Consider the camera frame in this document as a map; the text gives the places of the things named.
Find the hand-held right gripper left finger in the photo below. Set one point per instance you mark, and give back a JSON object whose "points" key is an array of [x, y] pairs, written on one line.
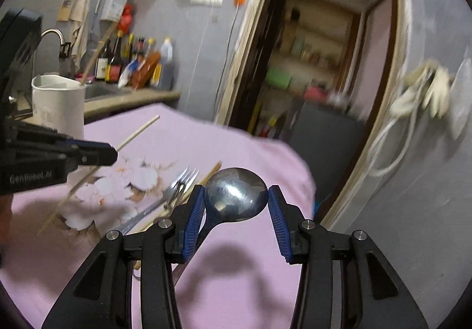
{"points": [[191, 226]]}

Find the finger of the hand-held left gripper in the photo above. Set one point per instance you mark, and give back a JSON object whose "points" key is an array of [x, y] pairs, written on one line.
{"points": [[88, 144], [97, 156]]}

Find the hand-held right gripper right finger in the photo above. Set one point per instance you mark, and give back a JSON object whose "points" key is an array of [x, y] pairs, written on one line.
{"points": [[280, 226]]}

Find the wooden chopstick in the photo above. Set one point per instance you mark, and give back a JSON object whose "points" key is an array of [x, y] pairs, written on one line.
{"points": [[211, 171], [138, 132], [97, 54]]}

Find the white utensil container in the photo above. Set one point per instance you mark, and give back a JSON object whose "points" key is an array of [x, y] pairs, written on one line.
{"points": [[57, 107]]}

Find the metal fork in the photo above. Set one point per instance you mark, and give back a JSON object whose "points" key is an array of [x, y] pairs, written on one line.
{"points": [[184, 177]]}

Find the metal spoon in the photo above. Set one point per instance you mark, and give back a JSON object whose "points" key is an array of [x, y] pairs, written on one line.
{"points": [[236, 192]]}

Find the metal kitchen faucet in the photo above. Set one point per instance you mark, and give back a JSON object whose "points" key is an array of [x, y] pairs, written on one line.
{"points": [[55, 34]]}

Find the hanging wooden cutting board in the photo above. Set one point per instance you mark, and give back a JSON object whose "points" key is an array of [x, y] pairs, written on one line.
{"points": [[73, 0]]}

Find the floral pink tablecloth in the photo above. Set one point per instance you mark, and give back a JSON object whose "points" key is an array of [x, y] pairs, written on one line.
{"points": [[228, 295]]}

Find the row of condiment bottles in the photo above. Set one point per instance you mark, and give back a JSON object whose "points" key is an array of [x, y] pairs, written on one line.
{"points": [[143, 70]]}

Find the dark grey cabinet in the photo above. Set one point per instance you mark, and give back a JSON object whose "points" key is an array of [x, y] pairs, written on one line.
{"points": [[324, 144]]}

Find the red hanging bag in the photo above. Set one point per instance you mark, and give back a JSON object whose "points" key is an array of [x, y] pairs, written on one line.
{"points": [[126, 19]]}

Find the red container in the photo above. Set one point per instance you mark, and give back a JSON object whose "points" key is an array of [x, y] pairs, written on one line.
{"points": [[317, 93]]}

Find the green storage box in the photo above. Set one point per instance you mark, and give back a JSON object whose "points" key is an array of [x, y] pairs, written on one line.
{"points": [[278, 78]]}

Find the wooden storage shelf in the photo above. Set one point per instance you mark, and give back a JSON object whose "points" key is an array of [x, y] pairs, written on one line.
{"points": [[317, 45]]}

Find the white wall box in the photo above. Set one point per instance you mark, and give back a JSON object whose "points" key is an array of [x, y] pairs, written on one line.
{"points": [[112, 6]]}

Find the wooden door frame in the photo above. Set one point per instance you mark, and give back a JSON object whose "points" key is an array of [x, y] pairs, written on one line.
{"points": [[387, 67]]}

